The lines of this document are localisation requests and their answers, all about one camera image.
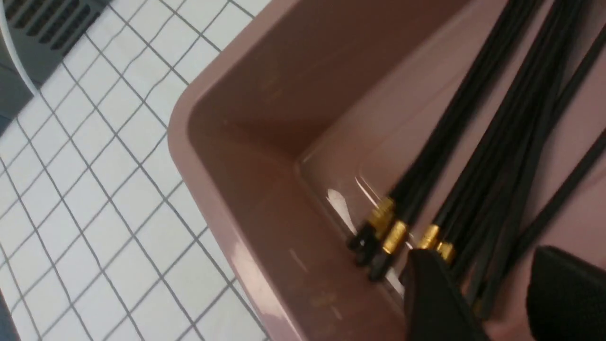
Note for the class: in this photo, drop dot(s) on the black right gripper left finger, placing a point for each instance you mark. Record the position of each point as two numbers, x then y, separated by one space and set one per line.
434 306

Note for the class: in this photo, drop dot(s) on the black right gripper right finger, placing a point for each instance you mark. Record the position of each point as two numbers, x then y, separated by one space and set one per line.
566 297

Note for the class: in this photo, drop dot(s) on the black chopstick in bin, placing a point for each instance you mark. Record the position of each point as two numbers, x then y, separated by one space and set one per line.
490 230
382 254
534 230
406 200

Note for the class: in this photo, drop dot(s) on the black chopstick crossing in bin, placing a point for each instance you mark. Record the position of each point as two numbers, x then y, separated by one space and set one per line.
504 135

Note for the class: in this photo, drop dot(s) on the black chopstick leftmost in bin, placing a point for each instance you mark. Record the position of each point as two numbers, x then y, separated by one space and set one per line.
406 200

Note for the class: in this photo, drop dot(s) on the black chopstick rightmost in bin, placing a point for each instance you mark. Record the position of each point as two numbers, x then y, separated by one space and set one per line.
534 230

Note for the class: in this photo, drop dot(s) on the pink plastic bin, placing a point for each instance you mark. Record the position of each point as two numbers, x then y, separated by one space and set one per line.
292 134

